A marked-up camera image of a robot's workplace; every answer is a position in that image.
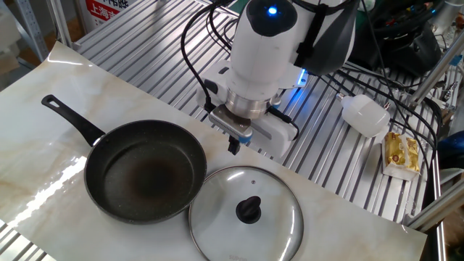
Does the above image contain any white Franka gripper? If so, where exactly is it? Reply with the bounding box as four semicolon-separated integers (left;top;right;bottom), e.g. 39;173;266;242
195;59;299;160

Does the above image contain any glass lid with black knob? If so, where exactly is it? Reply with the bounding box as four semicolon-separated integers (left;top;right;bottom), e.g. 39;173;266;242
187;165;305;261

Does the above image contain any black frying pan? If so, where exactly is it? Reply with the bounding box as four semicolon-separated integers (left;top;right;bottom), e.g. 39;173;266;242
41;94;208;225

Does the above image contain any white plastic bottle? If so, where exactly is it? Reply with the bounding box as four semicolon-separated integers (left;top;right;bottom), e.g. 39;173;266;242
336;92;392;138

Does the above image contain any yellow snack packet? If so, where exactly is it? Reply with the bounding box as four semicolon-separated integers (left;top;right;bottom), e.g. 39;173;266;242
380;130;422;181

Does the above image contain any white marble pattern mat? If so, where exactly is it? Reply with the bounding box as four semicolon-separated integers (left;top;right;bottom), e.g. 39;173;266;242
0;41;428;261

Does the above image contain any red and white sign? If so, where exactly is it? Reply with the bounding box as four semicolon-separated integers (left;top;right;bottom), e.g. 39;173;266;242
85;0;126;32

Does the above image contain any black racing wheel controller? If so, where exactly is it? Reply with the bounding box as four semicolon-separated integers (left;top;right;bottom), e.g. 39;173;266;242
353;0;445;78

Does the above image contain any dark blue shiny object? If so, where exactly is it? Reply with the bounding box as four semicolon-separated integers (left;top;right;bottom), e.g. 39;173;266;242
436;130;464;170

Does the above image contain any grey perforated shelf upright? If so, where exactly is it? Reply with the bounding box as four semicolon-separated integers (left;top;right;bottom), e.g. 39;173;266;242
12;0;50;62

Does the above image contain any grey metal cylinder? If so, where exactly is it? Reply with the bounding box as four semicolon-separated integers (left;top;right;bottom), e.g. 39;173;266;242
431;0;464;33

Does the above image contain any black camera cable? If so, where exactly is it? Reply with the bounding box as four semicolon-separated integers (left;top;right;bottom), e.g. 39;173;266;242
180;0;236;113

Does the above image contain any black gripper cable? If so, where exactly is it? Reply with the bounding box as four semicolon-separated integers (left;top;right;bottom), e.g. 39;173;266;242
268;105;300;141

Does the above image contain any thick black cable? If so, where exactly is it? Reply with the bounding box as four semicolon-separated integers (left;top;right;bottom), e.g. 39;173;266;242
391;96;442;171

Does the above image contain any aluminium profile post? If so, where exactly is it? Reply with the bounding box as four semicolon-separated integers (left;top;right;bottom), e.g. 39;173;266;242
46;0;75;48
407;36;464;109
404;179;464;233

